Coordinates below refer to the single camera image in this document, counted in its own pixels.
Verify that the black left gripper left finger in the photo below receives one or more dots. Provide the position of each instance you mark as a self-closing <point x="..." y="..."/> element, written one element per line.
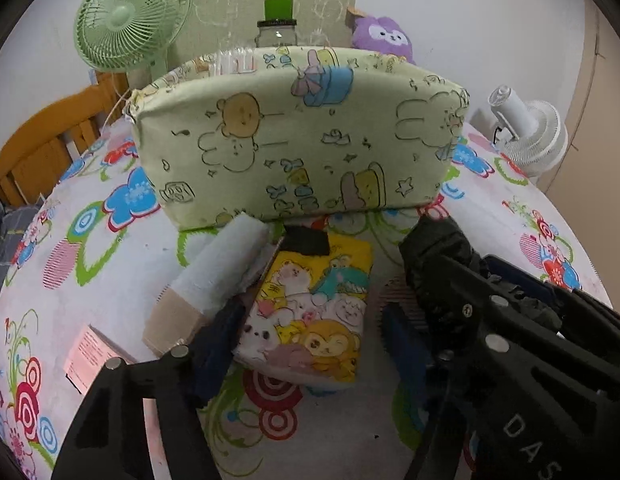
<point x="107" y="438"/>

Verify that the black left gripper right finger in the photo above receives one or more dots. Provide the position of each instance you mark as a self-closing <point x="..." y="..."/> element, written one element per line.
<point x="504" y="395"/>

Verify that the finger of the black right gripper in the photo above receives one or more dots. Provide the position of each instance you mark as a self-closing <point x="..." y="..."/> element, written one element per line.
<point x="585" y="320"/>
<point x="445" y="273"/>

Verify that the pink paper packet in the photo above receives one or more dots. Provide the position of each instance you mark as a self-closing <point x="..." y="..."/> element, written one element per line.
<point x="87" y="355"/>

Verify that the yellow cartoon tissue pack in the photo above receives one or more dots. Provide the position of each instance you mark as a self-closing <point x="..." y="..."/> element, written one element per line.
<point x="307" y="321"/>

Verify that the white gauze roll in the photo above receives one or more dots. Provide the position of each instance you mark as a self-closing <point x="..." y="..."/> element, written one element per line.
<point x="226" y="267"/>

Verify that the clear plastic packet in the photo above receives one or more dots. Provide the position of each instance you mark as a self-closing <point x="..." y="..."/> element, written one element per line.
<point x="237" y="61"/>

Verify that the white clip fan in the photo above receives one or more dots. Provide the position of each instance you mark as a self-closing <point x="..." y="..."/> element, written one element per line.
<point x="530" y="133"/>

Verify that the yellow-green fabric storage basket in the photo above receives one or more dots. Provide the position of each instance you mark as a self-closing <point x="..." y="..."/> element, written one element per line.
<point x="312" y="131"/>

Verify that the floral tablecloth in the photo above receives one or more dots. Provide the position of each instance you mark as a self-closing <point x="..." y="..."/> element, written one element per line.
<point x="100" y="251"/>

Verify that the purple plush bunny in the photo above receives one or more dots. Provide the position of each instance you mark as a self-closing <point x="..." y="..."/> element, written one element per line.
<point x="382" y="35"/>

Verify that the grey plaid pillow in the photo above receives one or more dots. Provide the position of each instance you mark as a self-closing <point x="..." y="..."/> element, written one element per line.
<point x="13" y="225"/>

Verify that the glass mason jar mug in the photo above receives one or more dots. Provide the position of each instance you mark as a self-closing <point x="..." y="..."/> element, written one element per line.
<point x="280" y="32"/>

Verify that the green plastic cup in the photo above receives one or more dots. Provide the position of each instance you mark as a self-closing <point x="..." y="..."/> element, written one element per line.
<point x="278" y="10"/>

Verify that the wooden bed headboard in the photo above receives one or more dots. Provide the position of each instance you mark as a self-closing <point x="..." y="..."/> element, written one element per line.
<point x="38" y="153"/>

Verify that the green patterned cardboard panel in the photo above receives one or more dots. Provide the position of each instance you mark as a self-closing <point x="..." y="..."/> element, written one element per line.
<point x="213" y="25"/>

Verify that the green desk fan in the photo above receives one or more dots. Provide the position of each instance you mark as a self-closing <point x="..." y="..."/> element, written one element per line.
<point x="117" y="36"/>

